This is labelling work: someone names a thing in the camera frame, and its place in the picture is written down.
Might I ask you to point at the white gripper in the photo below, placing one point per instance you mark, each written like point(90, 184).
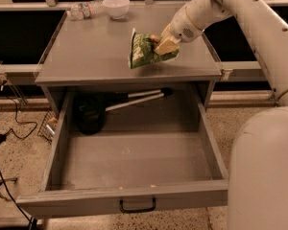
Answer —
point(181, 27)

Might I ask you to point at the green jalapeno chip bag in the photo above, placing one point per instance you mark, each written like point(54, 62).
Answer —
point(142, 50)

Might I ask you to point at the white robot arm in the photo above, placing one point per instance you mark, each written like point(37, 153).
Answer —
point(258, 168)

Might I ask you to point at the grey cabinet with top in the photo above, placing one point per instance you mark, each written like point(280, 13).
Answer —
point(95, 53)

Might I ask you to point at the grey open top drawer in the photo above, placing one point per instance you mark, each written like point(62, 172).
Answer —
point(163, 149)

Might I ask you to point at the white ceramic bowl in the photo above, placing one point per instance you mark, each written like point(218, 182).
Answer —
point(116, 9)

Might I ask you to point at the clear plastic water bottle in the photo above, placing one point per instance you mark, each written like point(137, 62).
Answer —
point(86, 10)

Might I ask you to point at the metal railing bar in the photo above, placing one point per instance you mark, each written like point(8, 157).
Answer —
point(20, 74)

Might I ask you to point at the black wire basket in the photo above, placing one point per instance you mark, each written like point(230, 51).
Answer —
point(48, 126)

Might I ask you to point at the black drawer handle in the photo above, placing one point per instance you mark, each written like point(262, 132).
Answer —
point(134, 206)

